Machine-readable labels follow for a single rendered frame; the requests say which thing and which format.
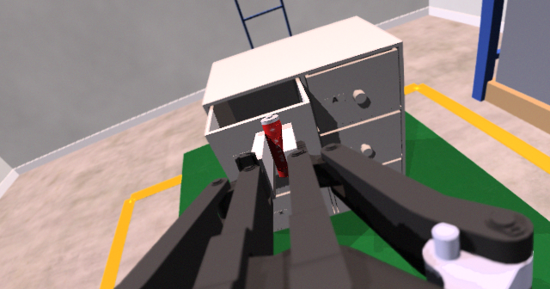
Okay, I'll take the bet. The red aa battery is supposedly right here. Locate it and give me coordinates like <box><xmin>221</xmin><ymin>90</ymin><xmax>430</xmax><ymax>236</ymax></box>
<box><xmin>261</xmin><ymin>115</ymin><xmax>289</xmax><ymax>177</ymax></box>

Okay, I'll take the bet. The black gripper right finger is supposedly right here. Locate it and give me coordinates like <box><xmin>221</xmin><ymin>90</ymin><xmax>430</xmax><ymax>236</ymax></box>
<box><xmin>282</xmin><ymin>123</ymin><xmax>534</xmax><ymax>289</ymax></box>

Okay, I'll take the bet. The small grey chest of drawers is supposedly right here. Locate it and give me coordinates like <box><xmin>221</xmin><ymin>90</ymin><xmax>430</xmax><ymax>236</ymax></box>
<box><xmin>202</xmin><ymin>16</ymin><xmax>406</xmax><ymax>175</ymax></box>

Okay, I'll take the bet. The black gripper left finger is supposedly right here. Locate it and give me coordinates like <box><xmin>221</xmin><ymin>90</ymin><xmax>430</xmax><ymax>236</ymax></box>
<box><xmin>114</xmin><ymin>131</ymin><xmax>276</xmax><ymax>289</ymax></box>

